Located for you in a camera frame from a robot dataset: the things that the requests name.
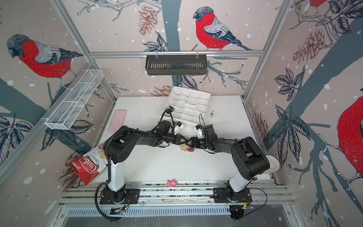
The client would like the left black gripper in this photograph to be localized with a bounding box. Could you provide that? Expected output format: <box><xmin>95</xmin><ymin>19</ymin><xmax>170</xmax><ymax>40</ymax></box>
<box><xmin>163</xmin><ymin>134</ymin><xmax>189</xmax><ymax>146</ymax></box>

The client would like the beige maroon striped sock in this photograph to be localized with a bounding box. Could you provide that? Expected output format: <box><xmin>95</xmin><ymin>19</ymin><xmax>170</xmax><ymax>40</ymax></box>
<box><xmin>180</xmin><ymin>144</ymin><xmax>195</xmax><ymax>152</ymax></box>

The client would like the black grey argyle sock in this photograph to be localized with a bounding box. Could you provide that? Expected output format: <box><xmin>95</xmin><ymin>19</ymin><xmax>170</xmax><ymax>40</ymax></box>
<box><xmin>165</xmin><ymin>106</ymin><xmax>174</xmax><ymax>114</ymax></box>

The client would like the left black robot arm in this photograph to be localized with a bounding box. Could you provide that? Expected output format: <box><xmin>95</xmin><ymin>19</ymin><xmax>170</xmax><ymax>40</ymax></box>
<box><xmin>101</xmin><ymin>121</ymin><xmax>190</xmax><ymax>204</ymax></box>

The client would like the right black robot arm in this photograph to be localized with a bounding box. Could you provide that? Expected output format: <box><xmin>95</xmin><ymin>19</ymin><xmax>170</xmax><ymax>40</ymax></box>
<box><xmin>186</xmin><ymin>125</ymin><xmax>270</xmax><ymax>202</ymax></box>

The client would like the white compartment organizer tray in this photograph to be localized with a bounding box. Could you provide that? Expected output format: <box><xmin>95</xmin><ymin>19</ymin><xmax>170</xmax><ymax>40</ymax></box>
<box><xmin>160</xmin><ymin>87</ymin><xmax>211</xmax><ymax>137</ymax></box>

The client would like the pink rectangular case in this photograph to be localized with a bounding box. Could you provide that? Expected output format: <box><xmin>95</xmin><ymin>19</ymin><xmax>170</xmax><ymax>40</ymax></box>
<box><xmin>107</xmin><ymin>109</ymin><xmax>127</xmax><ymax>133</ymax></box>

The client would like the small pink toy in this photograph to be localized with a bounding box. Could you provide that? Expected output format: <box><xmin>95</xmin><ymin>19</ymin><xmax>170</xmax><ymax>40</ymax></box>
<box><xmin>165</xmin><ymin>179</ymin><xmax>177</xmax><ymax>187</ymax></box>

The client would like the white paper cup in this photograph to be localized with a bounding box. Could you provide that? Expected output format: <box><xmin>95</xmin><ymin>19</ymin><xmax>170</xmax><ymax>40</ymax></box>
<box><xmin>266</xmin><ymin>155</ymin><xmax>280</xmax><ymax>174</ymax></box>

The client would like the horizontal aluminium back bar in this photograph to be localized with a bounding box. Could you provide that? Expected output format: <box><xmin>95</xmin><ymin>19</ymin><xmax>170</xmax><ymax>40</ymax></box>
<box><xmin>88</xmin><ymin>50</ymin><xmax>265</xmax><ymax>59</ymax></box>

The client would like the red snack chip bag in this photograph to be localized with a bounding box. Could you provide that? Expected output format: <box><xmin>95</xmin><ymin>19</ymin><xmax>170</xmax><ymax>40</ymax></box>
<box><xmin>71</xmin><ymin>143</ymin><xmax>107</xmax><ymax>185</ymax></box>

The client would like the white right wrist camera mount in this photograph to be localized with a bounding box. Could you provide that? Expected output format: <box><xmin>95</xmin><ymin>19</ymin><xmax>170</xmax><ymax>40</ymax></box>
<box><xmin>194</xmin><ymin>124</ymin><xmax>205</xmax><ymax>139</ymax></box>

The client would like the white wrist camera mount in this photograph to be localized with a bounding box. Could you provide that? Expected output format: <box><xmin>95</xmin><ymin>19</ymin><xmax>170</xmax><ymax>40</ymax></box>
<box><xmin>194</xmin><ymin>124</ymin><xmax>205</xmax><ymax>139</ymax></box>
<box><xmin>174</xmin><ymin>122</ymin><xmax>184</xmax><ymax>135</ymax></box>

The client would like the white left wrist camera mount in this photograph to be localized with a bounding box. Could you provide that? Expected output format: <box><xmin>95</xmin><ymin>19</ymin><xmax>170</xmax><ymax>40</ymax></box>
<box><xmin>174</xmin><ymin>122</ymin><xmax>184</xmax><ymax>135</ymax></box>

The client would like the left wrist corrugated cable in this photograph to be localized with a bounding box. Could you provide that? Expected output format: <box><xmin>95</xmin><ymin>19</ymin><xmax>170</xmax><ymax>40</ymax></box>
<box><xmin>158</xmin><ymin>109</ymin><xmax>174</xmax><ymax>132</ymax></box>

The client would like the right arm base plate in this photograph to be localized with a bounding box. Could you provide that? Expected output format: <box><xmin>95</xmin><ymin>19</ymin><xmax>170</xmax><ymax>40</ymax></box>
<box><xmin>211</xmin><ymin>186</ymin><xmax>252</xmax><ymax>203</ymax></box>

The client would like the black hanging wall basket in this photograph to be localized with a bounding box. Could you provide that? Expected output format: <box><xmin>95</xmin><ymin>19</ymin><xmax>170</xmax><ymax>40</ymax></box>
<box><xmin>145</xmin><ymin>54</ymin><xmax>207</xmax><ymax>76</ymax></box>

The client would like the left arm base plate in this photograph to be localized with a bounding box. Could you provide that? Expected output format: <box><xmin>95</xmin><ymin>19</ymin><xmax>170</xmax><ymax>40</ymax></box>
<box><xmin>100</xmin><ymin>186</ymin><xmax>140</xmax><ymax>205</ymax></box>

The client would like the left black base cable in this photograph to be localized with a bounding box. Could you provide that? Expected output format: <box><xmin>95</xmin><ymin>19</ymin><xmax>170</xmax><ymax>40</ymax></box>
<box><xmin>94</xmin><ymin>181</ymin><xmax>125</xmax><ymax>222</ymax></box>

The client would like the aluminium front rail frame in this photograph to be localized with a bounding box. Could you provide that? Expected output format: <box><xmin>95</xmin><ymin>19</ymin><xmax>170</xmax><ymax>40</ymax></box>
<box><xmin>59</xmin><ymin>180</ymin><xmax>295</xmax><ymax>206</ymax></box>

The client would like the white wire mesh shelf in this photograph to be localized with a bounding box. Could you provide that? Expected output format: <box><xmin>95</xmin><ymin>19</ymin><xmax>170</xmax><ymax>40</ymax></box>
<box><xmin>45</xmin><ymin>69</ymin><xmax>104</xmax><ymax>130</ymax></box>

